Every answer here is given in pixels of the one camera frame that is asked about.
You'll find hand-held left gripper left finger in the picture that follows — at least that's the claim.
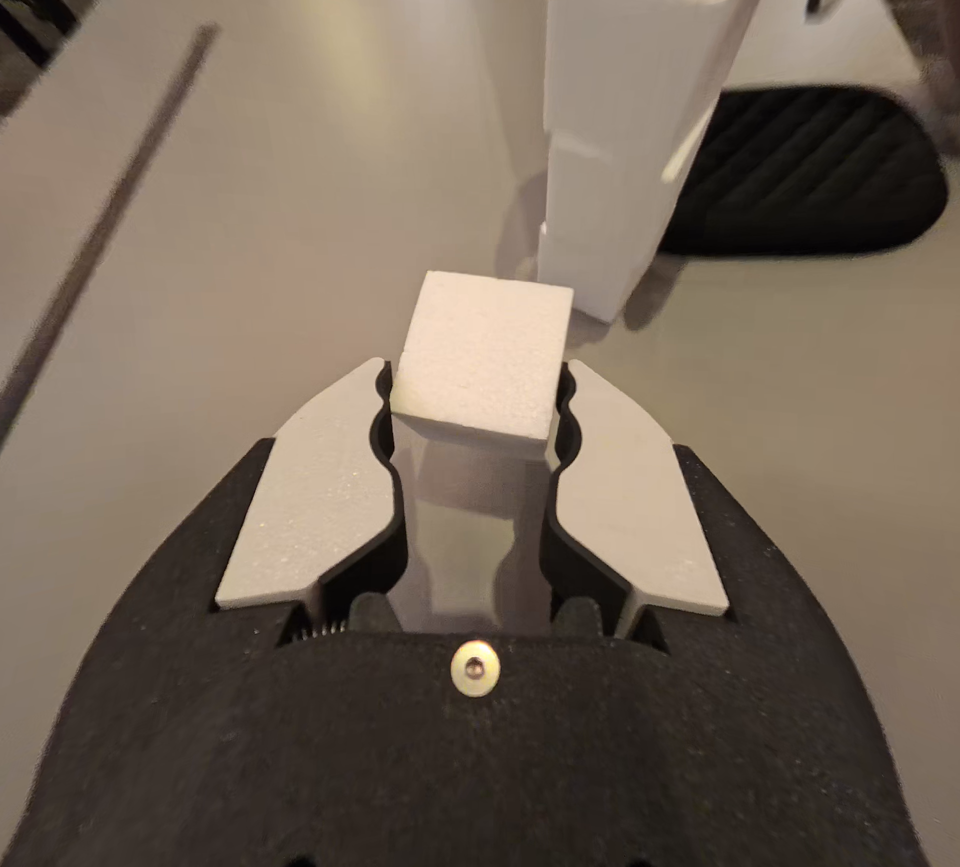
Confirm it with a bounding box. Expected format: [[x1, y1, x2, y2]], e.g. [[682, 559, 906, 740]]
[[215, 357, 411, 632]]

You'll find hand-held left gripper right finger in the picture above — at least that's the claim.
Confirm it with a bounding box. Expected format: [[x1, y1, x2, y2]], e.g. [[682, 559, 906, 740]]
[[540, 358, 730, 639]]

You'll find white hard foam cube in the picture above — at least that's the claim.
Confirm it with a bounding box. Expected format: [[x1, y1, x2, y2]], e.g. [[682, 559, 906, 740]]
[[541, 132, 714, 246], [543, 0, 798, 156], [536, 222, 661, 326], [390, 270, 576, 463]]

